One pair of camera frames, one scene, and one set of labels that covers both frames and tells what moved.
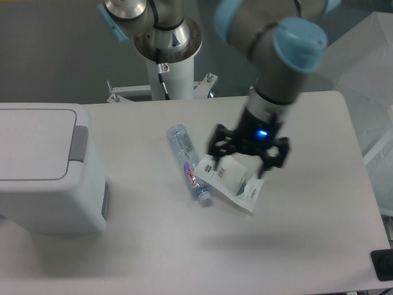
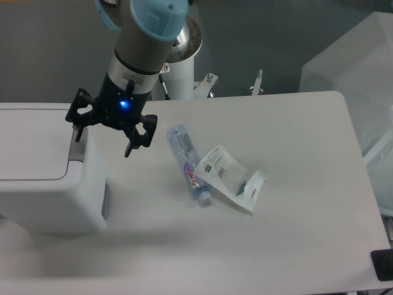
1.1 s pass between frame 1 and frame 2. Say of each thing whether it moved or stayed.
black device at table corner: stayed
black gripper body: moved
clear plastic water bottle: stayed
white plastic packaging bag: stayed
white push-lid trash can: stayed
